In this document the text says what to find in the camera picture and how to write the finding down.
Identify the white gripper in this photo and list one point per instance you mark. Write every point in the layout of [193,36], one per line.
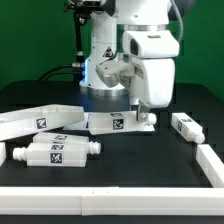
[151,84]

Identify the white desk tabletop panel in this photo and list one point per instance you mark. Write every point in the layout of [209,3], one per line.
[33,120]

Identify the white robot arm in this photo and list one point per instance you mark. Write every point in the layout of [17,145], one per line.
[133,50]

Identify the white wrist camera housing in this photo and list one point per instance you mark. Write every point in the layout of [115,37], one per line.
[110,71]

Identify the white front barrier rail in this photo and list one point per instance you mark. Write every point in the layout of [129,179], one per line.
[88,201]

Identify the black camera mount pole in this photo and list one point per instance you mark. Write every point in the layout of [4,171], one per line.
[82,10]

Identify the white left barrier rail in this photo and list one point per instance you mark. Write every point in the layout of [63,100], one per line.
[2,153]

